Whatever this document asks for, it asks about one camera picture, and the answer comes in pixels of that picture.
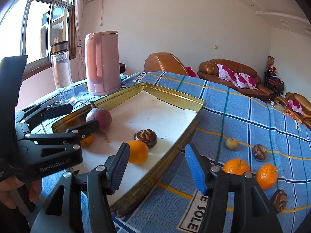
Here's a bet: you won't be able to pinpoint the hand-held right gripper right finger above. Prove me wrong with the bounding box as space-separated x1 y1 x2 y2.
185 143 283 233

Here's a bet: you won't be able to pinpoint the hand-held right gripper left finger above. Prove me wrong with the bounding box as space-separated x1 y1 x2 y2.
30 143 131 233

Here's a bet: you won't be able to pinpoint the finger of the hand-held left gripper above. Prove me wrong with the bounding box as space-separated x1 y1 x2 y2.
15 103 74 132
24 121 100 157

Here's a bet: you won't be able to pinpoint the orange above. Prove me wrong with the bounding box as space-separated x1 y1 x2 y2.
127 140 149 164
255 164 278 190
222 158 250 176
79 133 94 147

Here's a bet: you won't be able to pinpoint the purple beetroot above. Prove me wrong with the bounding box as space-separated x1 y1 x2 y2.
86 101 113 143

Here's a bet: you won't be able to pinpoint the small yellow pear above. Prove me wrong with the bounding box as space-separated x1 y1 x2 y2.
225 138 239 150

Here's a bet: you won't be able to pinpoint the gold metal tin box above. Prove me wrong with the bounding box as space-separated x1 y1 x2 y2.
51 83 205 217

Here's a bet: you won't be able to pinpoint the dark brown mangosteen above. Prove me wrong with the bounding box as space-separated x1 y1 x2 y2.
252 144 268 162

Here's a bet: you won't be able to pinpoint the person's left hand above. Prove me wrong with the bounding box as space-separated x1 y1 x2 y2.
0 176 42 210

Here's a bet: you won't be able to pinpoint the clear glass bottle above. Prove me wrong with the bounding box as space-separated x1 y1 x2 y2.
50 41 77 105

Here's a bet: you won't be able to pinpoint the pink electric kettle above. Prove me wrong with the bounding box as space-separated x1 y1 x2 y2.
84 31 122 96

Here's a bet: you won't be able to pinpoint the blue plaid tablecloth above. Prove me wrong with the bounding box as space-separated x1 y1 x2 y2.
15 71 311 233

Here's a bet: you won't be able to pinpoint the window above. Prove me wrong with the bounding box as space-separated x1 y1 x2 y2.
0 0 76 78

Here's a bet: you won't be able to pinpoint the pale curtain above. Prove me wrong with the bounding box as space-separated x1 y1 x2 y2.
74 0 93 80

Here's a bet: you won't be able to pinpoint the brown leather sofa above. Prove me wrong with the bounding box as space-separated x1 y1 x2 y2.
197 59 275 101

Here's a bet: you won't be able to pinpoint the brown leather armchair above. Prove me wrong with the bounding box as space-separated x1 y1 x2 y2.
144 52 200 78
274 92 311 124

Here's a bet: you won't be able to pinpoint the stacked dark chairs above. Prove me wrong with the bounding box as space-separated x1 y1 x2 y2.
264 70 285 97

